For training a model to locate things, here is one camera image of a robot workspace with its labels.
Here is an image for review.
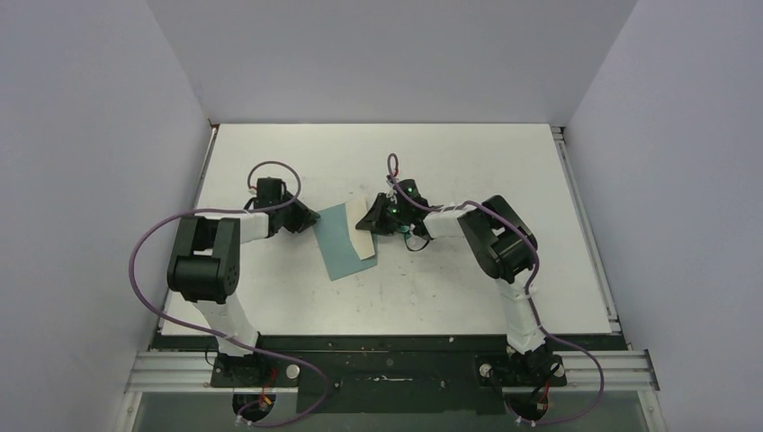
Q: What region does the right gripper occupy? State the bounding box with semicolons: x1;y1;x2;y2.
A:
356;195;410;237

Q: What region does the tan letter paper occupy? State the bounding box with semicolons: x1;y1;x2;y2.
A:
345;196;376;260

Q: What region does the teal envelope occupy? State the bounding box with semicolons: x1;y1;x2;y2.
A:
313;203;378;281

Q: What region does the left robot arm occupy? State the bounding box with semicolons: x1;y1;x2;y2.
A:
167;177;320;388

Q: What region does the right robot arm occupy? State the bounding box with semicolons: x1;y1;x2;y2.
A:
350;179;567;386

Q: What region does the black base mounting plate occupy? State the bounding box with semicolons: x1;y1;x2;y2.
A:
149;335;627;414

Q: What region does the aluminium frame rail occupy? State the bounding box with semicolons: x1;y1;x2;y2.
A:
113;350;667;431

